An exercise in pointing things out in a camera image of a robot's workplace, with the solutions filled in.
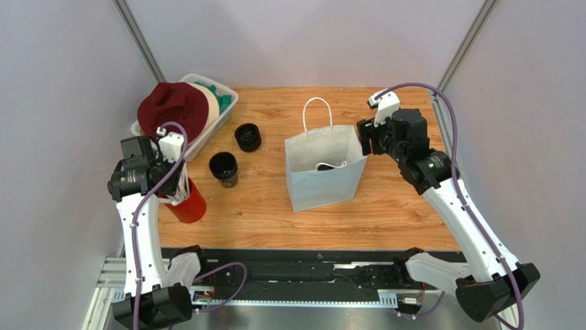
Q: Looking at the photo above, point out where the stack of black cups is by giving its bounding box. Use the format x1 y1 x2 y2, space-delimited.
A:
208 151 239 188

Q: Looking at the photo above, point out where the white paper bag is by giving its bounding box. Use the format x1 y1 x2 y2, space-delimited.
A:
284 97 367 212

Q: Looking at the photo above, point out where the black cup lid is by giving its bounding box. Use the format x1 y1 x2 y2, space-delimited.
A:
316 163 335 171

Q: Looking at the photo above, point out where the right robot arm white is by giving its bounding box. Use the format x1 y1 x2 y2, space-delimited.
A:
356 109 541 322

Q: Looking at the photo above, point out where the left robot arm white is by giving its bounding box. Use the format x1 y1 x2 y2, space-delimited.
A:
107 133 201 329

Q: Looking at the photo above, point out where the red cup with straws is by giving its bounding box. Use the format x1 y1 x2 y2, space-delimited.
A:
158 166 207 223

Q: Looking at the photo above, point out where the white plastic basket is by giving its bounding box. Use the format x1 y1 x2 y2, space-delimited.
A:
131 74 239 162

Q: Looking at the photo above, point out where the dark red bucket hat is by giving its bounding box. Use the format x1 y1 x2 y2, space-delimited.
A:
137 82 209 142

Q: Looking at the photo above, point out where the beige hat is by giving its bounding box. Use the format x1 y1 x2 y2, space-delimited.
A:
190 83 219 132

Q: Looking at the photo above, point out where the green cloth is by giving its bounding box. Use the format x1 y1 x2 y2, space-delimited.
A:
195 82 232 115

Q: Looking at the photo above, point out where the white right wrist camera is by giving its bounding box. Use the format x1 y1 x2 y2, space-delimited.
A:
367 90 400 127

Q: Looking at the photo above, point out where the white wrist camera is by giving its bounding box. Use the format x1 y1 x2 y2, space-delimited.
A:
156 127 186 164
367 90 400 127

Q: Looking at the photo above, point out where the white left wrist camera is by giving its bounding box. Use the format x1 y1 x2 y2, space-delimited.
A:
156 127 186 164

